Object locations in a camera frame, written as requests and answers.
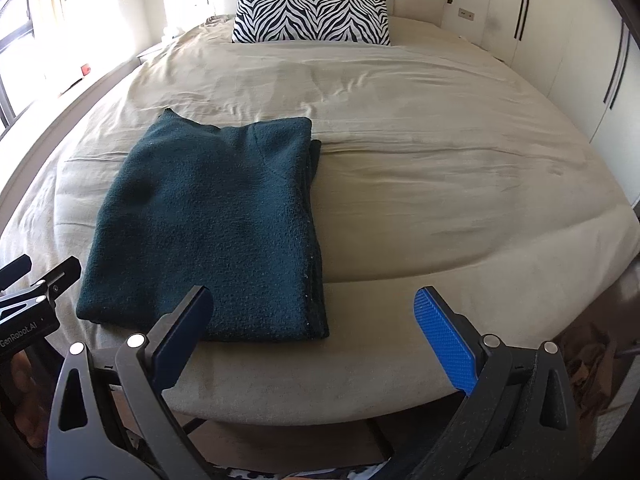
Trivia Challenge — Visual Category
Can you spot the brown cardboard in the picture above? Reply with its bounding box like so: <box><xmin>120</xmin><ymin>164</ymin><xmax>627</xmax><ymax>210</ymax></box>
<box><xmin>557</xmin><ymin>327</ymin><xmax>616</xmax><ymax>413</ymax></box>

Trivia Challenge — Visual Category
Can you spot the dark green fleece sweater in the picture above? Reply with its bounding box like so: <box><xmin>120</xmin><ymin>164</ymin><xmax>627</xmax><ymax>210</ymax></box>
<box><xmin>76</xmin><ymin>108</ymin><xmax>331</xmax><ymax>343</ymax></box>

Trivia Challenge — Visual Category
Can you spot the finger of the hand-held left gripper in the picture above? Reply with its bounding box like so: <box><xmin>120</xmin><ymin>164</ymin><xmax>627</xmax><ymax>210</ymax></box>
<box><xmin>0</xmin><ymin>254</ymin><xmax>33</xmax><ymax>292</ymax></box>
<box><xmin>0</xmin><ymin>255</ymin><xmax>82</xmax><ymax>313</ymax></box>

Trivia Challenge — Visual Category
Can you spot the zebra print rug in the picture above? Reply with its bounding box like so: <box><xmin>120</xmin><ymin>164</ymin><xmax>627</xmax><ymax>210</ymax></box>
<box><xmin>207</xmin><ymin>462</ymin><xmax>398</xmax><ymax>480</ymax></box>

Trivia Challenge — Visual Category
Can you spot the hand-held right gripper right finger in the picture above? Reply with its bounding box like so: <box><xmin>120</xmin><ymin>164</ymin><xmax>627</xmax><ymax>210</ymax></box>
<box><xmin>411</xmin><ymin>286</ymin><xmax>595</xmax><ymax>480</ymax></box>

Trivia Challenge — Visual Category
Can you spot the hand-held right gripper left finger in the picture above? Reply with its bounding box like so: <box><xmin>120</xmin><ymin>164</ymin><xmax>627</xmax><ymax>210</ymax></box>
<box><xmin>46</xmin><ymin>284</ymin><xmax>216</xmax><ymax>480</ymax></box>

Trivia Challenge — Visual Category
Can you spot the person's left hand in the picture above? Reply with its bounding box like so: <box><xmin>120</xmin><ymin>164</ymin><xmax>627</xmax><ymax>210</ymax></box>
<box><xmin>7</xmin><ymin>350</ymin><xmax>46</xmax><ymax>411</ymax></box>

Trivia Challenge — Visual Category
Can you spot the beige bed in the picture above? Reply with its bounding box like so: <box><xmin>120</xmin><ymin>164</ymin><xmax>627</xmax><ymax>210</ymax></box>
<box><xmin>0</xmin><ymin>14</ymin><xmax>640</xmax><ymax>423</ymax></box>

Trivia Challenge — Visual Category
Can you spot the white bedside table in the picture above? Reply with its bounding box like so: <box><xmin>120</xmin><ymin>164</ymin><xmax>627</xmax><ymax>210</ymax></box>
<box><xmin>136</xmin><ymin>40</ymin><xmax>173</xmax><ymax>65</ymax></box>

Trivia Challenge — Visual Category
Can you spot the zebra print pillow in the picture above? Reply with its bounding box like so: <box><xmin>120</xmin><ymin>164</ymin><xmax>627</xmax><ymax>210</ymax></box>
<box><xmin>231</xmin><ymin>0</ymin><xmax>392</xmax><ymax>47</ymax></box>

